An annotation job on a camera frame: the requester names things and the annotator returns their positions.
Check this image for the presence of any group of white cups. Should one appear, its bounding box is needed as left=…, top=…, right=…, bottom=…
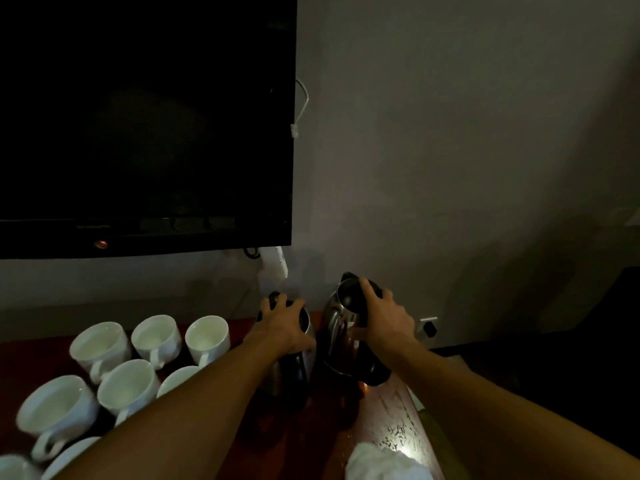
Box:
left=156, top=315, right=231, bottom=398

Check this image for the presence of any black wall television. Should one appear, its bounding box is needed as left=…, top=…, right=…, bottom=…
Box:
left=0, top=0, right=299, bottom=261

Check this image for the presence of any thin white cable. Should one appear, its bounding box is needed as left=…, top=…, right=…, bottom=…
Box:
left=291, top=78, right=310, bottom=139

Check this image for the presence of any dark red wooden table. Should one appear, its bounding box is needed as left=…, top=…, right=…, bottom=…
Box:
left=0, top=312, right=446, bottom=480

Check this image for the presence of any white ceramic cup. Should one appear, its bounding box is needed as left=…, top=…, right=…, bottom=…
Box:
left=69, top=321, right=133, bottom=385
left=41, top=436, right=101, bottom=480
left=97, top=359, right=162, bottom=427
left=0, top=454, right=43, bottom=480
left=131, top=314, right=183, bottom=371
left=15, top=375, right=100, bottom=463

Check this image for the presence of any person's left hand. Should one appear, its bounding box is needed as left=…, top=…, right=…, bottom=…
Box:
left=243, top=293, right=317, bottom=357

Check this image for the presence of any person's right forearm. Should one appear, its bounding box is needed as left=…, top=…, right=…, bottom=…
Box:
left=389, top=339, right=640, bottom=480

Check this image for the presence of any steel kettle with black lid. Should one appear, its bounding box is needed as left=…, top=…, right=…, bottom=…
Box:
left=257, top=291, right=317, bottom=411

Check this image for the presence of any white cloth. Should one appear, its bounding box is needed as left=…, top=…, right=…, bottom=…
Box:
left=345, top=442, right=433, bottom=480

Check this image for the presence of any black and steel kettle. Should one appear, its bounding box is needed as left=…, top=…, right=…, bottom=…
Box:
left=319, top=272, right=392, bottom=388

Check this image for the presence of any person's right hand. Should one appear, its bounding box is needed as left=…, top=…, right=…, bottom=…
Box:
left=349, top=278, right=419, bottom=363

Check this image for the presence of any black chair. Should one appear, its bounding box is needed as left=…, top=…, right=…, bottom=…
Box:
left=549, top=267, right=640, bottom=455

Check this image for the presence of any person's left forearm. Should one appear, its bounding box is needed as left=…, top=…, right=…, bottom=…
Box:
left=55, top=339, right=286, bottom=480

